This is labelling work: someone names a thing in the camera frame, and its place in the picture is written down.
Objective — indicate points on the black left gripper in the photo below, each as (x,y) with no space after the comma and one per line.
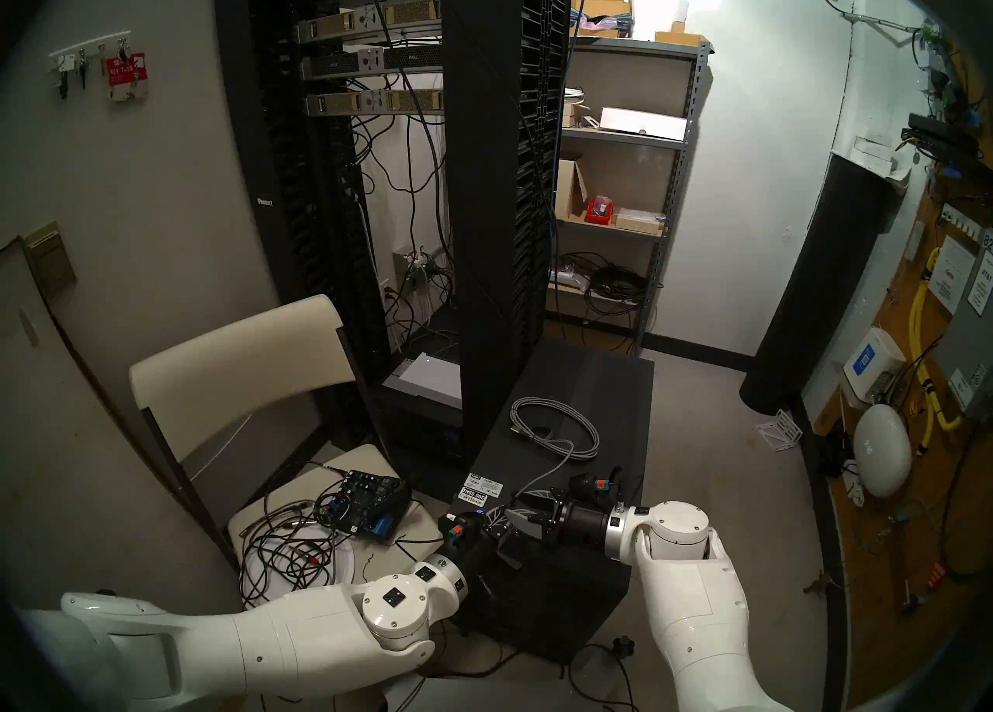
(477,543)

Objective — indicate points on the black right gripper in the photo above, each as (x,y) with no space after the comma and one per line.
(582,524)

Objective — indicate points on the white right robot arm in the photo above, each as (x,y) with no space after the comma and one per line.
(698,609)

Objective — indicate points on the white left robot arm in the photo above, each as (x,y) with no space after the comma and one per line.
(271,640)

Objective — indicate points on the black workstation tower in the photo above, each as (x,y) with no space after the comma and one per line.
(597,377)

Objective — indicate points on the black UPS unit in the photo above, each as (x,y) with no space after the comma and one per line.
(419,439)

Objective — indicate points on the black blue audio interface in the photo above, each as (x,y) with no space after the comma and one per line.
(372,497)

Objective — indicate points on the grey flat device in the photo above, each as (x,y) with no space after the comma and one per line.
(430,377)

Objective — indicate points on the white power strip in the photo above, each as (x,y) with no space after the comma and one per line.
(566,281)

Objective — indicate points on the small red bin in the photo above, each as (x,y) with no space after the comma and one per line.
(599,214)

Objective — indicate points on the flat tan box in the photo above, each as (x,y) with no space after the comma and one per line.
(640,221)

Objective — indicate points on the cream padded chair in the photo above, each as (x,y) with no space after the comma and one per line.
(233,361)

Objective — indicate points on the open cardboard box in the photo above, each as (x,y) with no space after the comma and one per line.
(570,190)

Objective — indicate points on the black server rack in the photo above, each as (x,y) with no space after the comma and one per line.
(496,175)

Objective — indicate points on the white oval router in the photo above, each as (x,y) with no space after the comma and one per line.
(880,450)

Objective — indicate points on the plywood backboard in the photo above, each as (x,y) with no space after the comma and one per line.
(877,640)

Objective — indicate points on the white box blue label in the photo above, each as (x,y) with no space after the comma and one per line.
(873,365)

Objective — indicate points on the white flat box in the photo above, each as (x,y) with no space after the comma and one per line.
(644,124)

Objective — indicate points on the red caution tag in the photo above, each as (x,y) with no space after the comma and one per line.
(935,572)

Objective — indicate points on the grey metal shelf unit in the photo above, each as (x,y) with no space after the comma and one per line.
(636,78)

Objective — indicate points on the grey AT&T utility box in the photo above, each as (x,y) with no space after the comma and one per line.
(973,346)

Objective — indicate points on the black Dell rack server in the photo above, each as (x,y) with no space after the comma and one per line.
(365,63)

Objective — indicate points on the white label sheet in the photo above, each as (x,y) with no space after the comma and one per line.
(953,276)

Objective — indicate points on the pink plastic bag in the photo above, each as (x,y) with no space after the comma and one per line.
(601,23)

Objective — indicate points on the small cardboard box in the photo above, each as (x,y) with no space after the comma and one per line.
(679,39)

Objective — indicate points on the small white boxes stack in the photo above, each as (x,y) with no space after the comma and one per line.
(877,155)

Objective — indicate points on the large cardboard box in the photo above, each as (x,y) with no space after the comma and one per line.
(601,0)

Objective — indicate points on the white junction box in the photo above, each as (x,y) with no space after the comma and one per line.
(931,58)

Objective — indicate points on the dark hanging key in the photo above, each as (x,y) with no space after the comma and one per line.
(64,82)
(83,74)

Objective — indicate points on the white key hook rack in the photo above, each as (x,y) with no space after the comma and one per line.
(91,52)

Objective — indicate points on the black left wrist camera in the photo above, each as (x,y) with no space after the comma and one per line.
(458,528)

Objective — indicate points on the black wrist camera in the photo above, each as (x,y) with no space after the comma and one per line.
(458,528)
(593,485)

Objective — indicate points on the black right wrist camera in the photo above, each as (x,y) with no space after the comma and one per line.
(593,485)

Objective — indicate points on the white folded bracket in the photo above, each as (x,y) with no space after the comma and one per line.
(780,431)

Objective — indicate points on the wall power outlet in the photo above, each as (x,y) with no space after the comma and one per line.
(403,264)

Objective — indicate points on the brass wall plate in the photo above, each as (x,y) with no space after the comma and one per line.
(48,264)

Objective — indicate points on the black wall router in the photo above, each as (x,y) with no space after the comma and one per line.
(939,136)

